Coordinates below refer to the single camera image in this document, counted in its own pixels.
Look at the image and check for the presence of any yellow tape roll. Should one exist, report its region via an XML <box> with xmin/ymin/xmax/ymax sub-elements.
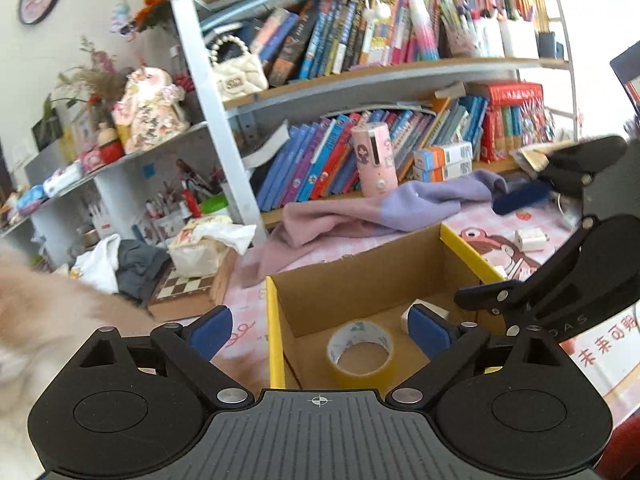
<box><xmin>326</xmin><ymin>319</ymin><xmax>395</xmax><ymax>377</ymax></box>

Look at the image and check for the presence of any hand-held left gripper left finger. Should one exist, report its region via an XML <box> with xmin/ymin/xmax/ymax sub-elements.
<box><xmin>75</xmin><ymin>305</ymin><xmax>255</xmax><ymax>411</ymax></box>

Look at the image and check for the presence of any chessboard box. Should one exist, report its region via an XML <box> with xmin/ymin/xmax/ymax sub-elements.
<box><xmin>147</xmin><ymin>250</ymin><xmax>237</xmax><ymax>322</ymax></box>

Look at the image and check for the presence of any grey wooden bookshelf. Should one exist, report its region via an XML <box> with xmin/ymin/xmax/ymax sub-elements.
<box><xmin>170</xmin><ymin>0</ymin><xmax>582</xmax><ymax>243</ymax></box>

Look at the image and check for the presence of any pink cartoon cylinder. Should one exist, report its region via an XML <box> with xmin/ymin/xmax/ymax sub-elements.
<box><xmin>350</xmin><ymin>122</ymin><xmax>400</xmax><ymax>199</ymax></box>

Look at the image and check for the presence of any black pen cup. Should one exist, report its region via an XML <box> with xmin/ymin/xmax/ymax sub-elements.
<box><xmin>537</xmin><ymin>30</ymin><xmax>559</xmax><ymax>61</ymax></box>

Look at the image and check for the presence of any red and white doll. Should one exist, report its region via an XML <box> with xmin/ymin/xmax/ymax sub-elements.
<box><xmin>95</xmin><ymin>122</ymin><xmax>126</xmax><ymax>164</ymax></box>

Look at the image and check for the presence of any orange and white cat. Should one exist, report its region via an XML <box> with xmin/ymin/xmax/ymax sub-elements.
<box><xmin>0</xmin><ymin>246</ymin><xmax>273</xmax><ymax>480</ymax></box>

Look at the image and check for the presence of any yellow cardboard box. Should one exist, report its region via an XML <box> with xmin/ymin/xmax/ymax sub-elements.
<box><xmin>265</xmin><ymin>222</ymin><xmax>508</xmax><ymax>391</ymax></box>

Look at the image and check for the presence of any row of tall books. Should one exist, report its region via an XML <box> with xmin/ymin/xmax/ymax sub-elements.
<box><xmin>250</xmin><ymin>0</ymin><xmax>442</xmax><ymax>86</ymax></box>

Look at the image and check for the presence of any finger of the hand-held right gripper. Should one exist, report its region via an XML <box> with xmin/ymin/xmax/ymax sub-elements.
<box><xmin>454</xmin><ymin>214</ymin><xmax>640</xmax><ymax>317</ymax></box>
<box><xmin>492</xmin><ymin>135</ymin><xmax>629</xmax><ymax>216</ymax></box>

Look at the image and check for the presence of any pink cartoon table mat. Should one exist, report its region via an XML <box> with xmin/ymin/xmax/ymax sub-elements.
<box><xmin>220</xmin><ymin>195</ymin><xmax>640</xmax><ymax>413</ymax></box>

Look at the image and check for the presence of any white pen holder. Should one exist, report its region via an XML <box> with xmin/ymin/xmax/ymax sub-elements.
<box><xmin>500</xmin><ymin>17</ymin><xmax>540</xmax><ymax>59</ymax></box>

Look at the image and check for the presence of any dark red fleece clothing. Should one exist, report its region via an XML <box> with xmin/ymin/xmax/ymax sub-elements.
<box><xmin>594</xmin><ymin>412</ymin><xmax>640</xmax><ymax>480</ymax></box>

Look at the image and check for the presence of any orange and white carton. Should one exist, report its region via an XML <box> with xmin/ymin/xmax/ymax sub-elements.
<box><xmin>414</xmin><ymin>142</ymin><xmax>474</xmax><ymax>169</ymax></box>
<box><xmin>412</xmin><ymin>160</ymin><xmax>474</xmax><ymax>184</ymax></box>

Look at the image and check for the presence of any pink floral doll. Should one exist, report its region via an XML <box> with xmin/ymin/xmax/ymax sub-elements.
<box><xmin>112</xmin><ymin>67</ymin><xmax>192</xmax><ymax>154</ymax></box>

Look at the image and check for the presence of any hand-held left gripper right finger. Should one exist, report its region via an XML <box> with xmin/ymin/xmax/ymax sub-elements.
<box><xmin>390</xmin><ymin>304</ymin><xmax>567</xmax><ymax>409</ymax></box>

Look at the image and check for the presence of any white and grey clothes pile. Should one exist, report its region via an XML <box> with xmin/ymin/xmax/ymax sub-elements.
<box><xmin>70</xmin><ymin>234</ymin><xmax>172</xmax><ymax>307</ymax></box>

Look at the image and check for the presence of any row of blue books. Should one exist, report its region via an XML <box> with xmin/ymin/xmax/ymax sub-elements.
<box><xmin>257</xmin><ymin>95</ymin><xmax>489</xmax><ymax>212</ymax></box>

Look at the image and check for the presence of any white wipes pack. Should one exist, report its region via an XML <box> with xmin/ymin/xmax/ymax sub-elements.
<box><xmin>42</xmin><ymin>161</ymin><xmax>84</xmax><ymax>197</ymax></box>

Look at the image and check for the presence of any small white box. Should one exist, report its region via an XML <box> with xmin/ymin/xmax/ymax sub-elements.
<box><xmin>400</xmin><ymin>299</ymin><xmax>451</xmax><ymax>333</ymax></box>

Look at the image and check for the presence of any pink and white bottle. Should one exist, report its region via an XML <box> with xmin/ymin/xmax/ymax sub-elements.
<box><xmin>409</xmin><ymin>0</ymin><xmax>441</xmax><ymax>61</ymax></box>

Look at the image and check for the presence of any tissue pack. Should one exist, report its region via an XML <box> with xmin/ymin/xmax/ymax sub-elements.
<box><xmin>167</xmin><ymin>215</ymin><xmax>257</xmax><ymax>281</ymax></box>

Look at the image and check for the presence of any dried flower bouquet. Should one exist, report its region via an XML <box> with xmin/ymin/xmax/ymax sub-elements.
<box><xmin>50</xmin><ymin>37</ymin><xmax>132</xmax><ymax>113</ymax></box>

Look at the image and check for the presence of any white charger plug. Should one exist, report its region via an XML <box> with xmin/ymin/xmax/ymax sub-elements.
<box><xmin>515</xmin><ymin>228</ymin><xmax>549</xmax><ymax>253</ymax></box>

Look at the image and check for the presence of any pile of papers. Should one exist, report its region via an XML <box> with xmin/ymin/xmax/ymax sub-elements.
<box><xmin>509</xmin><ymin>141</ymin><xmax>553</xmax><ymax>179</ymax></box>

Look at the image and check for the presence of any red boxed book set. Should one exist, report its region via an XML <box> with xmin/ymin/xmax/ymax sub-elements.
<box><xmin>470</xmin><ymin>81</ymin><xmax>557</xmax><ymax>163</ymax></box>

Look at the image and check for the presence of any white quilted handbag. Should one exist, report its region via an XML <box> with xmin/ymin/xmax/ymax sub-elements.
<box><xmin>207</xmin><ymin>35</ymin><xmax>269</xmax><ymax>104</ymax></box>

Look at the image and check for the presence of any pink and purple cloth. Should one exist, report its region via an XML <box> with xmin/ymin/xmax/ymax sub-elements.
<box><xmin>235</xmin><ymin>170</ymin><xmax>509</xmax><ymax>288</ymax></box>

